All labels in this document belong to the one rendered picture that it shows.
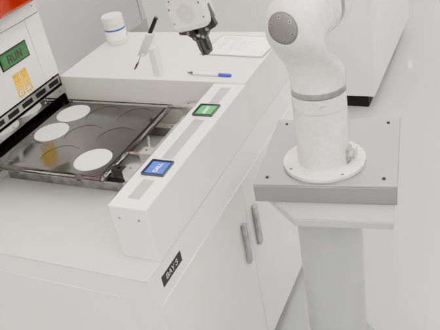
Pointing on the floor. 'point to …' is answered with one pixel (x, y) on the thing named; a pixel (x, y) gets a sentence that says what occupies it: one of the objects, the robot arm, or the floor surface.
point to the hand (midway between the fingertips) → (205, 45)
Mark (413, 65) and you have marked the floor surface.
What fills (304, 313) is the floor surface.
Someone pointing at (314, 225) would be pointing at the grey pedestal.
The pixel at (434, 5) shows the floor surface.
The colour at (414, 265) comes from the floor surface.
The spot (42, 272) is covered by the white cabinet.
